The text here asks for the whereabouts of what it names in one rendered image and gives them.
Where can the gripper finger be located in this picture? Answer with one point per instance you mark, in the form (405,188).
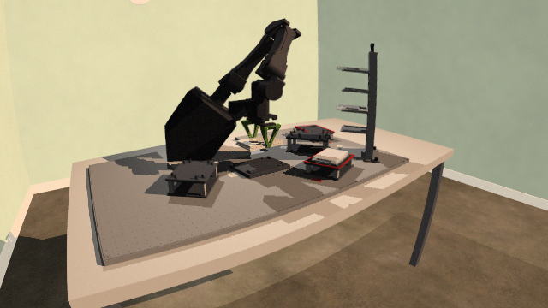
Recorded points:
(274,133)
(245,124)

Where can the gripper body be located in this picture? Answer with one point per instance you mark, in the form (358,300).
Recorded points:
(260,121)

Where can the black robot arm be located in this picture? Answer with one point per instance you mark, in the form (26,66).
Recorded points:
(273,64)

